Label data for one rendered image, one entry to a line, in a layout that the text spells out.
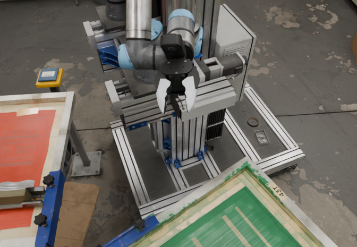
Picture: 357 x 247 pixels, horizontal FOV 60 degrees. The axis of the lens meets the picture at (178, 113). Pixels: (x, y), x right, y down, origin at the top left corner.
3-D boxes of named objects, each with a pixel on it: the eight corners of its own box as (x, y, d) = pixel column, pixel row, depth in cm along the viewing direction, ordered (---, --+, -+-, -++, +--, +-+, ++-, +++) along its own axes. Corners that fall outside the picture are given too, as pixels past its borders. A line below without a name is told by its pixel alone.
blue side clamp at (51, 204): (53, 178, 135) (48, 170, 129) (65, 177, 135) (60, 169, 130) (40, 249, 115) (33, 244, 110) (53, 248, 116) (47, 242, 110)
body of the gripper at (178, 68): (196, 99, 74) (196, 66, 82) (193, 73, 67) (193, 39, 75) (165, 101, 75) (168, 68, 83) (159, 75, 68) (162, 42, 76)
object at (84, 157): (75, 153, 254) (33, 64, 181) (101, 151, 256) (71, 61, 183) (71, 177, 240) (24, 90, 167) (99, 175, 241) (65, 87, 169)
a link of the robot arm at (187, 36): (193, 28, 78) (161, 31, 79) (193, 39, 75) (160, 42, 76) (196, 51, 83) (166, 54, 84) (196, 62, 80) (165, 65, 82)
